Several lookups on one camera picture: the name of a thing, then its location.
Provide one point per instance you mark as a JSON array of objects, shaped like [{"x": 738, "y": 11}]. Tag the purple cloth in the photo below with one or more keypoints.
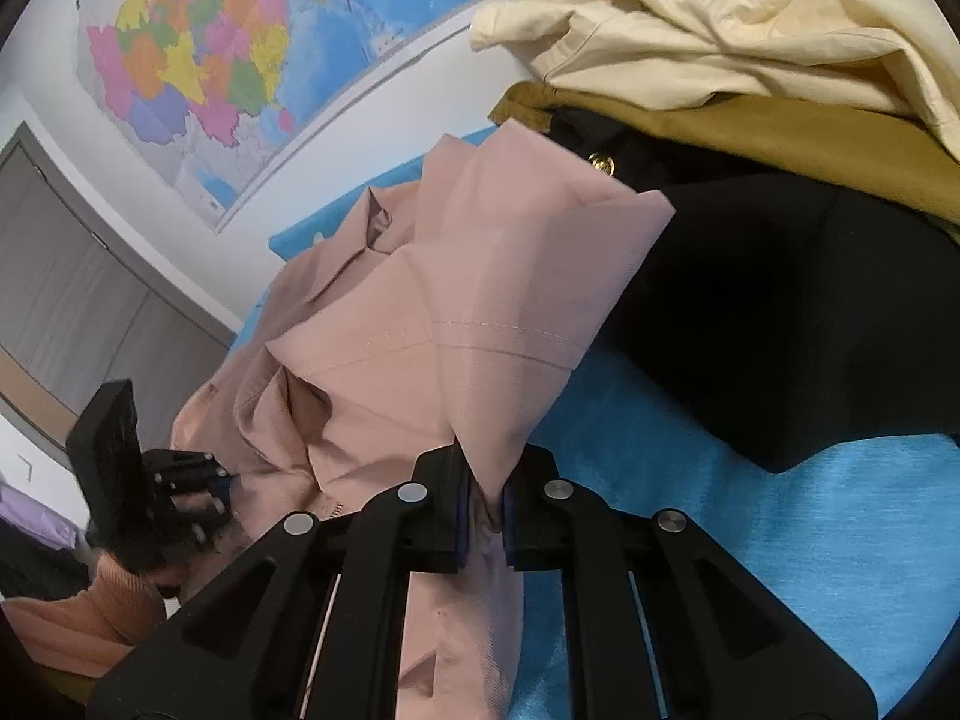
[{"x": 30, "y": 514}]

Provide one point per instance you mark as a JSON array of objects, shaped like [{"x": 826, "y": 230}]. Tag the dark cloth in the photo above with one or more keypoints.
[{"x": 37, "y": 570}]

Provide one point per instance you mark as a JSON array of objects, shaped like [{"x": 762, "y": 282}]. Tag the grey wardrobe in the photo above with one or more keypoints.
[{"x": 67, "y": 277}]

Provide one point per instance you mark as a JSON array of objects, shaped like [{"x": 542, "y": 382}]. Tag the cream garment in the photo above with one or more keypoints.
[{"x": 712, "y": 7}]

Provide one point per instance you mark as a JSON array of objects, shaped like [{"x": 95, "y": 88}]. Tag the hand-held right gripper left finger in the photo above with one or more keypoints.
[{"x": 439, "y": 514}]

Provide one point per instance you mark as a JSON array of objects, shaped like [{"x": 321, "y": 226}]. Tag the person's left forearm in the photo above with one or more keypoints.
[{"x": 82, "y": 615}]

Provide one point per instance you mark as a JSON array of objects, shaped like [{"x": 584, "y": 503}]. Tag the mustard garment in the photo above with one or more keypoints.
[{"x": 825, "y": 142}]

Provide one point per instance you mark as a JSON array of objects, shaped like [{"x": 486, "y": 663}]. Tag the colourful wall map poster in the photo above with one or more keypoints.
[{"x": 225, "y": 52}]

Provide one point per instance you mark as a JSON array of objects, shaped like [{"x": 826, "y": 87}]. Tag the person's left hand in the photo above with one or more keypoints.
[{"x": 187, "y": 502}]

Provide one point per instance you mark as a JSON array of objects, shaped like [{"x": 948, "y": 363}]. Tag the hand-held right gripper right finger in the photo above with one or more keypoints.
[{"x": 525, "y": 525}]

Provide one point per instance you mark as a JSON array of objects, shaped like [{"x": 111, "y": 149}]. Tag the blue bed sheet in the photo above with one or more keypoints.
[{"x": 750, "y": 525}]

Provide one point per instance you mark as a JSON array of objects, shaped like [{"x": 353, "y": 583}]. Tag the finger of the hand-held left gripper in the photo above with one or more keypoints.
[
  {"x": 191, "y": 467},
  {"x": 216, "y": 504}
]

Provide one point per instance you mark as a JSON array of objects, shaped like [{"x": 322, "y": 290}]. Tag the pink garment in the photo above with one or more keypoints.
[{"x": 450, "y": 277}]

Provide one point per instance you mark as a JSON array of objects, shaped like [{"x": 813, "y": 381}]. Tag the black garment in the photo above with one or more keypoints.
[{"x": 787, "y": 315}]

